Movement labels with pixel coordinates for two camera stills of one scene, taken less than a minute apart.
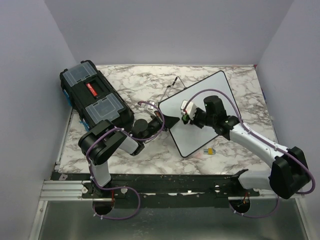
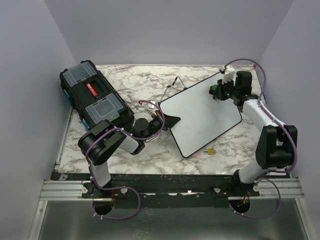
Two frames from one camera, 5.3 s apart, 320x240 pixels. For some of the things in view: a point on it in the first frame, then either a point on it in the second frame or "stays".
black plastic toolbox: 93,97 stays
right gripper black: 194,121 -> 220,87
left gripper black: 170,121 stays
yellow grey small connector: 210,151 stays
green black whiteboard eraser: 185,118 -> 213,89
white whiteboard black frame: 188,137 stays
